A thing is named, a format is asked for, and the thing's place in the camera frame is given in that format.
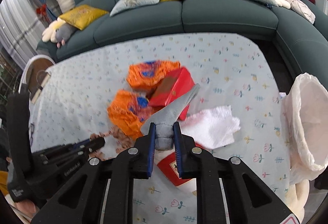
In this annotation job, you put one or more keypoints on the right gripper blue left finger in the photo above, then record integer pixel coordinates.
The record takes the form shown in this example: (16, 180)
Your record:
(143, 166)

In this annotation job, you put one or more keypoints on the floral light blue tablecloth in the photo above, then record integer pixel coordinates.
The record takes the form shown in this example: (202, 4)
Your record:
(219, 87)

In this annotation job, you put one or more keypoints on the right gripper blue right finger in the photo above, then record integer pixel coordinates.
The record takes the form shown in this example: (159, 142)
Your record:
(183, 144)

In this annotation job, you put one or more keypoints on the white marbled pillow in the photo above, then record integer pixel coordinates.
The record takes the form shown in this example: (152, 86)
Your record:
(303, 10)

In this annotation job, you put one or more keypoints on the red paper cup lying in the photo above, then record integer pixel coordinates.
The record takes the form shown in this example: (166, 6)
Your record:
(166, 162)

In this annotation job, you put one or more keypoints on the brown scrunchie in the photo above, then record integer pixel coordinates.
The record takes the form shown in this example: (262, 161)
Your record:
(115, 142)

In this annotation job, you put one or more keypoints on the grey mouse plush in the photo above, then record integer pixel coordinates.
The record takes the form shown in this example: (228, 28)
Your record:
(63, 34)

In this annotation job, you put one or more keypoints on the orange snack bag lower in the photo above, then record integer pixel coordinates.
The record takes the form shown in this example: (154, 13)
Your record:
(128, 111)

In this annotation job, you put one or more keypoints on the book on side table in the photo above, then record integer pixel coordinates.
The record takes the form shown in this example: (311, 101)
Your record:
(42, 78)

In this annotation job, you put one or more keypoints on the red gift box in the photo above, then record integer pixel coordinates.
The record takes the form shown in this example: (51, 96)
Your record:
(175, 84)

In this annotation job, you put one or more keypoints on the grey cloth pouch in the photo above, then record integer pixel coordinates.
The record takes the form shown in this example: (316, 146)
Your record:
(166, 117)

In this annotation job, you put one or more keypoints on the yellow cushion left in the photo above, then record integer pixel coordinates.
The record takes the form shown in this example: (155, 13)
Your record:
(82, 16)

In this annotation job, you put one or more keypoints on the white paper towel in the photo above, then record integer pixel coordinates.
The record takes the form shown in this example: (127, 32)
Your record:
(212, 128)

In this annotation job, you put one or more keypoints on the dark green sectional sofa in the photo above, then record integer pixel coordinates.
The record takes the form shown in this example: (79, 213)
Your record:
(303, 45)

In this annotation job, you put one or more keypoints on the left hand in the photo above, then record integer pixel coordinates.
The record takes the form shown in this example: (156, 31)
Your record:
(24, 209)

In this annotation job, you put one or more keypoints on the orange snack bag upper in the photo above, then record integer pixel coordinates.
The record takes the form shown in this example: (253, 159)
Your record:
(148, 75)

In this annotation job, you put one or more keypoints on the orange snack bag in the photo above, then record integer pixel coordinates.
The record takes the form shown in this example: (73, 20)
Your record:
(128, 111)
(148, 75)

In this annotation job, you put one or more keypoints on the white round side table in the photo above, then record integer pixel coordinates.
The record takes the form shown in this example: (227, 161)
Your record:
(33, 66)

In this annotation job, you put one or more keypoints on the cream flower floor cushion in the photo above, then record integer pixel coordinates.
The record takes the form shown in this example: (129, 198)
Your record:
(296, 198)

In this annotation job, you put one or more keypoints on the trash bin with plastic liner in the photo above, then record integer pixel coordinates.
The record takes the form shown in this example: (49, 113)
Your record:
(305, 111)

